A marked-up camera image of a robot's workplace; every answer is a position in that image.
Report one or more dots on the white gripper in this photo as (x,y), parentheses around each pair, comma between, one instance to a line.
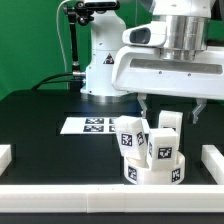
(156,60)

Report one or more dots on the white round stool seat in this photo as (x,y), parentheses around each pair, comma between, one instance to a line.
(135,173)

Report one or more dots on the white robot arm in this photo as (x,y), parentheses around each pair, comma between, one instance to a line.
(189,17)

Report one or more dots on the white marker base sheet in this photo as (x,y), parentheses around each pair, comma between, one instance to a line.
(88,125)

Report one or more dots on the white front fence bar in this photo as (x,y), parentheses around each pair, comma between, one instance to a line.
(111,198)

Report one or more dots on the white left fence piece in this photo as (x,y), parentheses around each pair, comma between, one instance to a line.
(5,157)

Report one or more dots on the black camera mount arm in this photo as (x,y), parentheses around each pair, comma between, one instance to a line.
(78,13)

